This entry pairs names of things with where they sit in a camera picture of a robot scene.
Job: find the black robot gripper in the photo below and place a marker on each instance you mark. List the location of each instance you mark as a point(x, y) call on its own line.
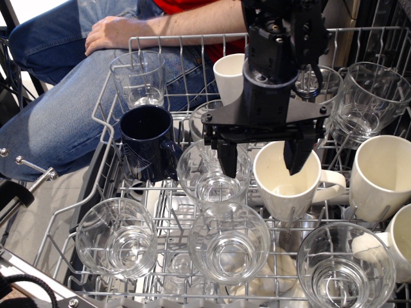
point(265, 110)

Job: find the clear glass cup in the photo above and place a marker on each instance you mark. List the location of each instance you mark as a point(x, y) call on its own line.
point(345, 265)
point(229, 243)
point(202, 179)
point(372, 97)
point(117, 238)
point(327, 94)

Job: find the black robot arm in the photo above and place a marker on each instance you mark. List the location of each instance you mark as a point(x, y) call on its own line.
point(285, 13)

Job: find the person's bare forearm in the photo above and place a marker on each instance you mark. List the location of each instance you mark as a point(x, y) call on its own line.
point(196, 26)

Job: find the person's resting hand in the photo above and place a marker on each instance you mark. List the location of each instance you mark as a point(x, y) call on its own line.
point(113, 33)

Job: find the clear glass behind middle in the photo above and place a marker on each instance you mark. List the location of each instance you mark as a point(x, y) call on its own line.
point(195, 120)

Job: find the white mug back centre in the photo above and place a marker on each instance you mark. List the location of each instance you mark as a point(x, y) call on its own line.
point(228, 73)

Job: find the dark blue ceramic mug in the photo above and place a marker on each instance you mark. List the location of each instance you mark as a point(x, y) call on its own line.
point(147, 134)

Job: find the large white mug right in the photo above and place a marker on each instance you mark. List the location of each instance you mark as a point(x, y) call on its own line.
point(380, 178)

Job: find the white dish on lower rack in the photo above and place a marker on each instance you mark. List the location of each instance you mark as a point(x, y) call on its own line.
point(276, 280)

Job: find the tall clear glass back left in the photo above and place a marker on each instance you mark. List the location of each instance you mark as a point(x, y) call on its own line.
point(139, 78)

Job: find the small glass on lower rack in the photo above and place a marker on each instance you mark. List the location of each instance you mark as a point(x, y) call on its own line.
point(181, 275)

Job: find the white mug far right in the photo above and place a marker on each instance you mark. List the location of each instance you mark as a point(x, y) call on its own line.
point(396, 237)

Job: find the blue jeans legs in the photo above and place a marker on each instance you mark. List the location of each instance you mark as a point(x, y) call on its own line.
point(56, 129)

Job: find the grey wire dishwasher rack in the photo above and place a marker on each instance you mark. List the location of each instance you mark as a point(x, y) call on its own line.
point(173, 212)

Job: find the metal clamp with black handle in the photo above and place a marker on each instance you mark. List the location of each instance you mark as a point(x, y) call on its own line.
point(15, 195)

